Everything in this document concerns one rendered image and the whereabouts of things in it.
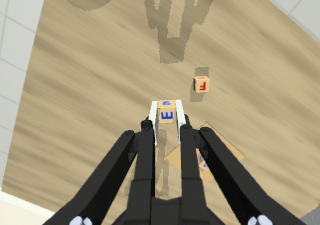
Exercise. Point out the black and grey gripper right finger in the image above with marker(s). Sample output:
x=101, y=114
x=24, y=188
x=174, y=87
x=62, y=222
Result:
x=248, y=201

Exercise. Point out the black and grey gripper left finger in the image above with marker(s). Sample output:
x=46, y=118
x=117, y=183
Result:
x=93, y=200

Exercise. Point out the tan flat mat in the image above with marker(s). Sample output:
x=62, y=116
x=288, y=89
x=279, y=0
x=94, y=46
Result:
x=174, y=157

